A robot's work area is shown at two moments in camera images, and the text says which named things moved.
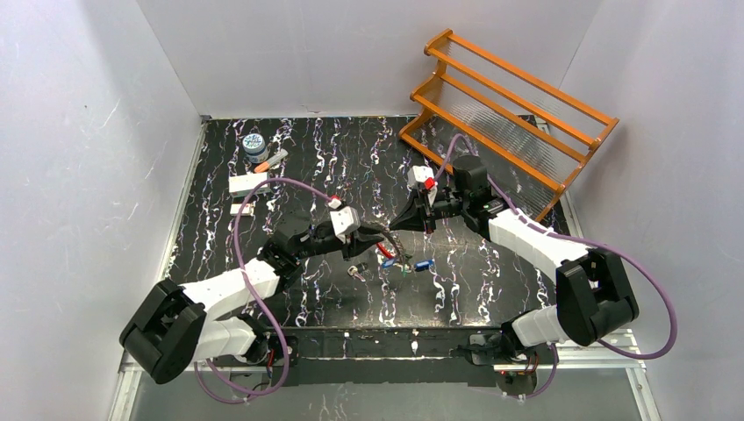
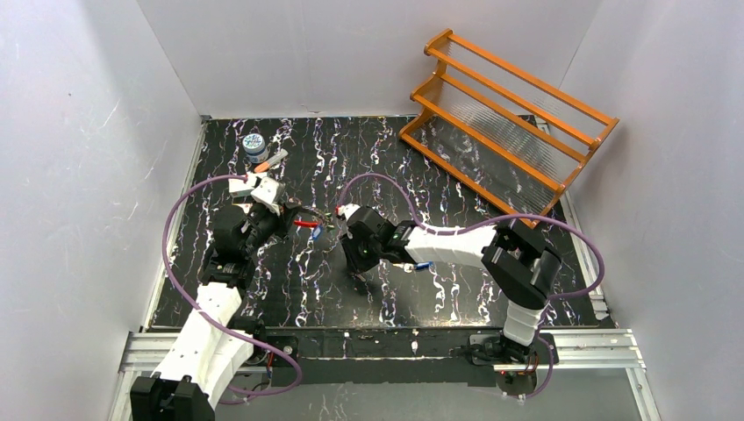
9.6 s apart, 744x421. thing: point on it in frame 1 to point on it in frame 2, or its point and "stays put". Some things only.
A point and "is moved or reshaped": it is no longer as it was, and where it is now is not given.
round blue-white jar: x=254 y=147 stays put
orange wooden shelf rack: x=479 y=104 stays put
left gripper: x=351 y=242 to x=288 y=214
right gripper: x=426 y=210 to x=346 y=233
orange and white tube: x=264 y=166 stays put
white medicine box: x=241 y=185 stays put
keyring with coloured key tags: x=397 y=256 is moved or reshaped
